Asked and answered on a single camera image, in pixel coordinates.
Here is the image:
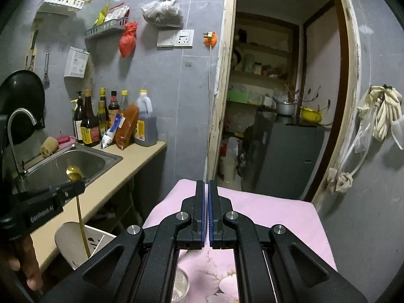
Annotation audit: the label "yellow bowl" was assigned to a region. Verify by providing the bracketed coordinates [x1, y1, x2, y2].
[301, 107, 322, 124]

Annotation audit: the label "green box on shelf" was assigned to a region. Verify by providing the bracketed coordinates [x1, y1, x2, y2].
[227, 90, 248, 104]

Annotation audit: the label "dark grey cabinet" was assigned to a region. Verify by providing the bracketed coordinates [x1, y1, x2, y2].
[248, 112, 324, 200]

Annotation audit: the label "steel sink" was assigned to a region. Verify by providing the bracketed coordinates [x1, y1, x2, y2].
[12, 143, 124, 196]

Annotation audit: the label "steel cooking pot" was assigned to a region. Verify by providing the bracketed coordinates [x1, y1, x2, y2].
[276, 100, 296, 116]

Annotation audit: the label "grey plastic bag on wall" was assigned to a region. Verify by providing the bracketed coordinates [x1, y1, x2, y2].
[140, 0, 183, 29]

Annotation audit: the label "white tube packet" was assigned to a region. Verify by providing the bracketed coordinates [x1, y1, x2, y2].
[101, 114, 122, 149]

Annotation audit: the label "yellow loofah sponge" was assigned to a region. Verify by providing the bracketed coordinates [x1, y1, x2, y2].
[40, 137, 59, 158]

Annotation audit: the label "pink floral table cloth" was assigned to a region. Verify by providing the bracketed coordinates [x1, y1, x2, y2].
[143, 179, 337, 302]

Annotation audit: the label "cream rubber gloves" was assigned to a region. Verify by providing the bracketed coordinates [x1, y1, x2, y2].
[358, 84, 403, 142]

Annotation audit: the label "chrome faucet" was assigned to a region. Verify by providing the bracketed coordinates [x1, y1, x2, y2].
[6, 107, 38, 179]

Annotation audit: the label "large vinegar jug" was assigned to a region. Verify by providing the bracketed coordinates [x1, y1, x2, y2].
[134, 90, 158, 147]

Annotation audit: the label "black wok pan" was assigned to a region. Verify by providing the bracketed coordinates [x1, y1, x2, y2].
[1, 70, 45, 130]

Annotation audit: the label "grey wall basket shelf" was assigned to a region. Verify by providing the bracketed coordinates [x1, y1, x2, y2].
[85, 17, 128, 40]

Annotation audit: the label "white paper box on wall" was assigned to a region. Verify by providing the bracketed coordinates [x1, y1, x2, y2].
[64, 46, 90, 78]

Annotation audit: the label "person's left hand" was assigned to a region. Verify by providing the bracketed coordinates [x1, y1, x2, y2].
[6, 235, 43, 291]

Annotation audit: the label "brown spice pouch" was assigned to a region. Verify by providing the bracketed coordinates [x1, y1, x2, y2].
[114, 103, 140, 150]

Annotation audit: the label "gold spoon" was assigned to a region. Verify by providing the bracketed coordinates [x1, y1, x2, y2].
[66, 166, 91, 258]

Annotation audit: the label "white wall socket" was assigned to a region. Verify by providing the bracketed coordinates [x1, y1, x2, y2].
[174, 30, 194, 48]

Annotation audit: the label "clear plastic bag on hook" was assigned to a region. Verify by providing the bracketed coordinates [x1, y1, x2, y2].
[391, 121, 404, 150]

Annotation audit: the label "wooden door frame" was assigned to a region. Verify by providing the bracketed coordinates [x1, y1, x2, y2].
[206, 0, 362, 209]

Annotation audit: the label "orange wall plug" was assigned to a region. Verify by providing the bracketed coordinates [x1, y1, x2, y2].
[203, 32, 217, 48]

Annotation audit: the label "dark soy sauce bottle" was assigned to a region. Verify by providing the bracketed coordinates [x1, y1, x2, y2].
[81, 89, 100, 147]

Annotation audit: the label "red plastic bag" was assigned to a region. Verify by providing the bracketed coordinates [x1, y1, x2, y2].
[118, 22, 138, 58]

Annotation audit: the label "white plastic utensil caddy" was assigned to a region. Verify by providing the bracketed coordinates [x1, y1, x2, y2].
[54, 222, 116, 270]

